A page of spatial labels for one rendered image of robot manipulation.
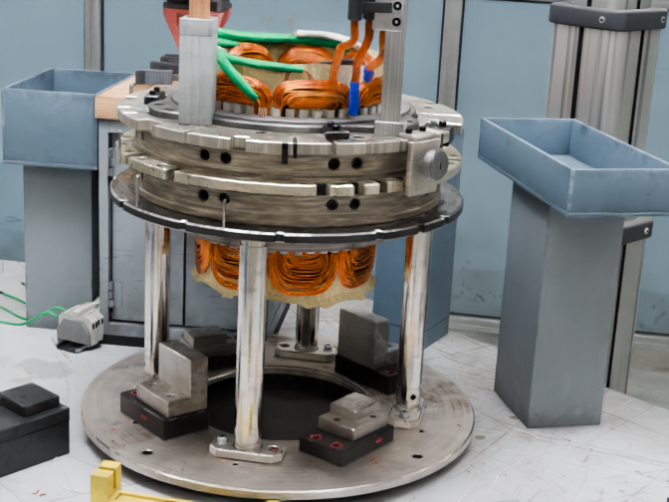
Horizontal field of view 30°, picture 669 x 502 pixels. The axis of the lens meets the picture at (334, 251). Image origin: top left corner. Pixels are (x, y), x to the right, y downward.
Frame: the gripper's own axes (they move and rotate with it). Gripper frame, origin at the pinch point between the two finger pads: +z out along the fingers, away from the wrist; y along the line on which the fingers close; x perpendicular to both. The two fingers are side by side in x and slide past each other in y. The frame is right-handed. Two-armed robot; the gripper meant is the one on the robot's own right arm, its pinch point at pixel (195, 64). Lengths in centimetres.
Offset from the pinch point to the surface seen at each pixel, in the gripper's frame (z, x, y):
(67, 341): 30.7, -10.4, 14.1
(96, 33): 22, -68, -199
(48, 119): 5.7, -13.6, 12.4
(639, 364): 104, 95, -204
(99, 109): 3.9, -7.6, 13.6
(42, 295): 27.1, -14.8, 9.8
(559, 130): 2.4, 42.2, 8.4
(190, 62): -6.0, 7.8, 41.2
